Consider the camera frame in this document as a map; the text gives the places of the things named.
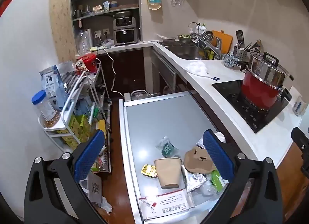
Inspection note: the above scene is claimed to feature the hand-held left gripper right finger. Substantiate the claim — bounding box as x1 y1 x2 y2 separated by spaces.
202 129 283 224

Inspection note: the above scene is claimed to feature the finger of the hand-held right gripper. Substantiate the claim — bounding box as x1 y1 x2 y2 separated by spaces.
291 127 309 174

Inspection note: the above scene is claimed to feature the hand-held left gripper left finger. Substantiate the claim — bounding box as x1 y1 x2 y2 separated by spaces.
24 129 107 224

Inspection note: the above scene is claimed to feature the white tissue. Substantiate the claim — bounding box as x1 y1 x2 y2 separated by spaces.
197 132 226 149

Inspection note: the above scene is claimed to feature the green foil packet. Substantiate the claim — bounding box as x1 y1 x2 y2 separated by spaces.
210 169 228 193

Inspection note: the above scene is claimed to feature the white paper bag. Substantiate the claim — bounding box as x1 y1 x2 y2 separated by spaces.
86 173 104 204

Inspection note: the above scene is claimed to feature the silver foil wrapper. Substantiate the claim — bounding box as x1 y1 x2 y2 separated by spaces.
182 166 210 192

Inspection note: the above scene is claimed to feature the clear plastic wrap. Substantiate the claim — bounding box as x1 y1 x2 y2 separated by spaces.
199 180 224 197

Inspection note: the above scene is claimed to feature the green white sachet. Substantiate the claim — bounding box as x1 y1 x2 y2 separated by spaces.
156 136 180 158

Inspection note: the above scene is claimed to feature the brown paper cup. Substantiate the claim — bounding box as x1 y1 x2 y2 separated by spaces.
154 157 182 190

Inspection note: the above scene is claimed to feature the yellow foil tin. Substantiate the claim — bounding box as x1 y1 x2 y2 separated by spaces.
141 164 158 178

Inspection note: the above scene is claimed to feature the white printed leaflet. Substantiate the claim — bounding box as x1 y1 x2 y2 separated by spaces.
138 188 195 222

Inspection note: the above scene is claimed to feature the green tea box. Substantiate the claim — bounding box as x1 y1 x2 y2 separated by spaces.
57 130 88 147
69 114 91 135

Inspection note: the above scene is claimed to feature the blue packet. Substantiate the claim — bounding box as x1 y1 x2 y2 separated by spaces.
72 98 97 118

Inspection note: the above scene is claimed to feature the black induction cooktop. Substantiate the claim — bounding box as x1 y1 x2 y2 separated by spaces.
212 79 290 134

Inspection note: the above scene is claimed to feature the crumpled white plastic bag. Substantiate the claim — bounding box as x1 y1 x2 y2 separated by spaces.
98 196 113 213

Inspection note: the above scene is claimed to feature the plastic jar blue lid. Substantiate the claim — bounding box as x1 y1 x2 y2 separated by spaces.
31 90 61 128

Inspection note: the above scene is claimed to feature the red cooking pot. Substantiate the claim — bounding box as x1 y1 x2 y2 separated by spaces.
241 66 292 112

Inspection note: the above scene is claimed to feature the white metal storage cart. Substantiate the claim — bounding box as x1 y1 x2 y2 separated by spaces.
43 63 113 174

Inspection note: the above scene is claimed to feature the steel steamer pot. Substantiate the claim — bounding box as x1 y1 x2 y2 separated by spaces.
246 51 294 89

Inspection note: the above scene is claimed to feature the white floor appliance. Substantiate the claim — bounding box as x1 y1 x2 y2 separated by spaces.
130 89 148 99

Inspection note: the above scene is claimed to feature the blue white coffee bag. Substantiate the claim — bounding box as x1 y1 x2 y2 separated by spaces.
39 65 69 111

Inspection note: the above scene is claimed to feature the silver foil bag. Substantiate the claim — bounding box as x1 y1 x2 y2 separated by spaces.
57 61 80 89

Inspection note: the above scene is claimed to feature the white dishcloth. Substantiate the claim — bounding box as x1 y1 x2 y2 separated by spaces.
185 60 215 78

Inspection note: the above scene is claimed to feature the red white snack packet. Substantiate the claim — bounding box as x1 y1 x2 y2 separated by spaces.
75 60 85 74

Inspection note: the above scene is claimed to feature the red box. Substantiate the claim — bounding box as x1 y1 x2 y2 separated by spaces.
78 53 97 73

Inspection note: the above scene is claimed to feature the dark red base cabinet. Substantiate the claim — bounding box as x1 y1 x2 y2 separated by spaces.
97 49 146 94

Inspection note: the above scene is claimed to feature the blue patterned bowl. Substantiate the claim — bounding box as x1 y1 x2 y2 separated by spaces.
221 53 240 67

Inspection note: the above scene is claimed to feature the steel drawer front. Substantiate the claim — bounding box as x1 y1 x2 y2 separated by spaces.
152 47 186 94

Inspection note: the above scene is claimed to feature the steel utensil holder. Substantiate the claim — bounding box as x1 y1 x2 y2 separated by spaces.
233 46 250 63

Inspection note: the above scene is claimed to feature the steel sink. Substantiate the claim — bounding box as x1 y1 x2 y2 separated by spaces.
158 41 208 60

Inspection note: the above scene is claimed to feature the chrome kitchen faucet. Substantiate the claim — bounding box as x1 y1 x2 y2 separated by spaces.
193 33 222 59

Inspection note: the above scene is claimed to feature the large clear water bottle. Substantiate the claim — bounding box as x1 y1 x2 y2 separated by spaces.
75 29 93 55

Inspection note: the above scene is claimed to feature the orange cutting board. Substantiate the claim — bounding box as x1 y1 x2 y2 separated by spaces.
211 30 233 55

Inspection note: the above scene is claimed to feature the black slotted spatula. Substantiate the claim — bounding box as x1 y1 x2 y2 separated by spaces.
236 30 244 48

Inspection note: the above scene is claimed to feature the steel bowl of greens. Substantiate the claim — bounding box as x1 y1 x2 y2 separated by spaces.
177 34 194 44

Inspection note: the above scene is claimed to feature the steel strainer bowl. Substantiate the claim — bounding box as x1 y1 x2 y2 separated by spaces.
157 34 176 42

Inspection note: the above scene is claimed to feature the silver air fryer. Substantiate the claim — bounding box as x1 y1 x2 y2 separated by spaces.
113 17 137 45

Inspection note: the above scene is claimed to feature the steel lid black handle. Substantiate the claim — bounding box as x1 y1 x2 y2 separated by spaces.
250 52 290 76

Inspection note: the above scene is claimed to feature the white power cable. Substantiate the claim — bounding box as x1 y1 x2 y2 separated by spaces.
98 36 124 95

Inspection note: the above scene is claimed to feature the chipboard wall panel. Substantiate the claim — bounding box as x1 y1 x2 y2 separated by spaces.
49 0 78 63

